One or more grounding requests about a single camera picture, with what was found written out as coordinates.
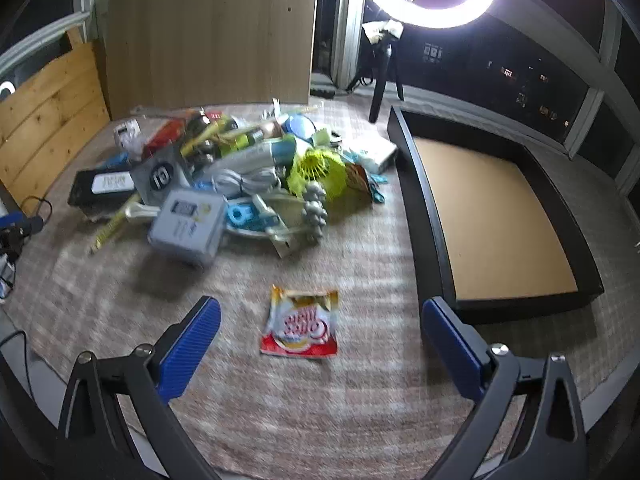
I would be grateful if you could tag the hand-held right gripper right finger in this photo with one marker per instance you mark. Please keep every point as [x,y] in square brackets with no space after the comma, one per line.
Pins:
[450,340]

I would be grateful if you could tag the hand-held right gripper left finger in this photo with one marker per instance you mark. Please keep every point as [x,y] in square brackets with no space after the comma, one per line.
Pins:
[192,345]

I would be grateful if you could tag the red white snack packet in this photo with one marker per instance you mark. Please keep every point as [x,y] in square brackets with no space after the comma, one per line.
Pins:
[299,322]

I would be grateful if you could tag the black container with cardboard bottom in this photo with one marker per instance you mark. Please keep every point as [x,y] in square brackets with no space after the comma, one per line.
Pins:
[500,220]

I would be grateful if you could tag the grey pouch with round logo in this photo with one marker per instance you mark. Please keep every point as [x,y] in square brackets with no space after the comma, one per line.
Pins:
[160,175]

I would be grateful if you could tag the yellow stick packet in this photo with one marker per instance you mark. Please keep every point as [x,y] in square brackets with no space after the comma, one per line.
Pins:
[210,132]

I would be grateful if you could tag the grey cardboard box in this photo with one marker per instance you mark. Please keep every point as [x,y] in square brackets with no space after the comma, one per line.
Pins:
[187,227]

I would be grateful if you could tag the plaid blanket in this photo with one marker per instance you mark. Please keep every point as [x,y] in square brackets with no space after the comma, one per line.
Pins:
[350,410]

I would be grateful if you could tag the blue plastic tool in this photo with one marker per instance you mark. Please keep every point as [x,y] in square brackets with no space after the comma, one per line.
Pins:
[240,215]

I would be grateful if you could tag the yellow tape measure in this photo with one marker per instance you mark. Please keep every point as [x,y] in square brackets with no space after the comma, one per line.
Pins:
[107,232]

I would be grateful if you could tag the white plastic spoon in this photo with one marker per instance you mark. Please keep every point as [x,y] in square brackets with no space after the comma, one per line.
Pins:
[140,212]

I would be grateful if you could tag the grey knobby massager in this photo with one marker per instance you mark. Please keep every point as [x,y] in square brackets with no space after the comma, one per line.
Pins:
[314,207]

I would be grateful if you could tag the teal printed packet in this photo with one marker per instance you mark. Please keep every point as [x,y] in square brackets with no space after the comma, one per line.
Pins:
[362,177]

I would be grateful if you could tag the black box with white label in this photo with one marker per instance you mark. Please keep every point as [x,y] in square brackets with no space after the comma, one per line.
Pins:
[85,187]

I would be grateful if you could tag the white flat box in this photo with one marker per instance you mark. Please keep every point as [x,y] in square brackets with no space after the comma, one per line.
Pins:
[375,152]

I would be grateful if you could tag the red snack bag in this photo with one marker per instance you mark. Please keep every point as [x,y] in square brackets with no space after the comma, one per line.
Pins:
[162,136]

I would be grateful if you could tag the yellow-green mesh basket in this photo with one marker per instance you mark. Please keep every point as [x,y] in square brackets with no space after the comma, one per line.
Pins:
[317,170]

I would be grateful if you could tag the blue round lid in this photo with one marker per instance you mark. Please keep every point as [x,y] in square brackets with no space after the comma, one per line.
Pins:
[300,125]

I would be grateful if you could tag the pine wood panel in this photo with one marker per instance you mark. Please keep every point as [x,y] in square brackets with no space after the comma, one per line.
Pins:
[45,120]

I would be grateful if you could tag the black power strip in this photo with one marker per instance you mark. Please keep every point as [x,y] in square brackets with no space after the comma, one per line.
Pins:
[322,92]

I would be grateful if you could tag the light brown wooden board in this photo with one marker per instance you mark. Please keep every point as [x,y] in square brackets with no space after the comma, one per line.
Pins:
[210,35]

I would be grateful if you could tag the white tissue wad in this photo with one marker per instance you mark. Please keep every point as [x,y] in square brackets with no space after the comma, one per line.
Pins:
[387,27]

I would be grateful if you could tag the black camera device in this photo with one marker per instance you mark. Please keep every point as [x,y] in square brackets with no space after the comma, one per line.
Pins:
[15,232]

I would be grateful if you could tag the grey window frame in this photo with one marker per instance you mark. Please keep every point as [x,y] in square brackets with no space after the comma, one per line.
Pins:
[352,20]

